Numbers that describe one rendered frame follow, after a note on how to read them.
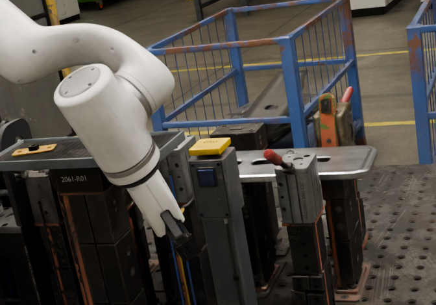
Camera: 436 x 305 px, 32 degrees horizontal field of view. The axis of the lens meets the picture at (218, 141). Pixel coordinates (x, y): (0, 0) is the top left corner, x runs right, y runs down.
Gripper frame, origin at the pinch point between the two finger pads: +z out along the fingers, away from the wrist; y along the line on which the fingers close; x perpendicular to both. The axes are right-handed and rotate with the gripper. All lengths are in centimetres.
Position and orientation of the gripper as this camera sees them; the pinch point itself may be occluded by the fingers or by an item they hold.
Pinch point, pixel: (179, 234)
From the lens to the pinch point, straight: 118.2
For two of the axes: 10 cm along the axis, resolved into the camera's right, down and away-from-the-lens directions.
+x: 8.4, -5.3, 0.9
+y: 3.9, 4.7, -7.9
